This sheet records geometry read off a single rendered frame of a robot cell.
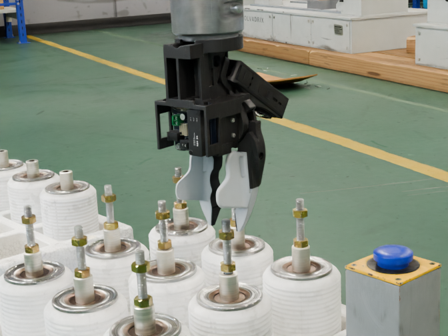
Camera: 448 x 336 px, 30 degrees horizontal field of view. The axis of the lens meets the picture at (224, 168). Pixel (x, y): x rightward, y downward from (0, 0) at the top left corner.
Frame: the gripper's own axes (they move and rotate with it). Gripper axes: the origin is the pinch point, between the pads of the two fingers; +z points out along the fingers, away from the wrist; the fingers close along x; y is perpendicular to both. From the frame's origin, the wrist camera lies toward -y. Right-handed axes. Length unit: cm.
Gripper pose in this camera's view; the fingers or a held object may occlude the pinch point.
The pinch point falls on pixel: (229, 215)
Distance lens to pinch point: 93.4
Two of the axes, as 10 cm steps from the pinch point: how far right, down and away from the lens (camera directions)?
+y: -6.3, 2.2, -7.4
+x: 7.7, 1.3, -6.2
